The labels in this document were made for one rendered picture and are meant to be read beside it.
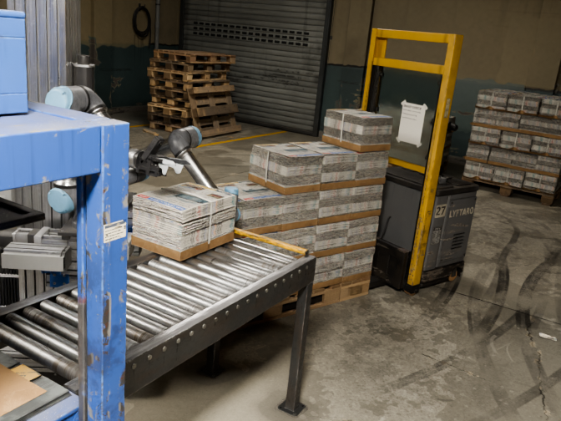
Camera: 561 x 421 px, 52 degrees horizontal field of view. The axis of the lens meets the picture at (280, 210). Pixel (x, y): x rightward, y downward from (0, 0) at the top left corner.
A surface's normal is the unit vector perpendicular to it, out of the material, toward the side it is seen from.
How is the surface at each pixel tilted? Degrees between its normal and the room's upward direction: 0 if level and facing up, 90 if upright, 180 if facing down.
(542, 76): 90
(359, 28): 90
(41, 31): 90
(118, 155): 90
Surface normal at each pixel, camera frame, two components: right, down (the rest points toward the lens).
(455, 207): 0.60, 0.29
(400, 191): -0.79, 0.11
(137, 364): 0.84, 0.23
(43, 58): 0.06, 0.30
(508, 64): -0.53, 0.20
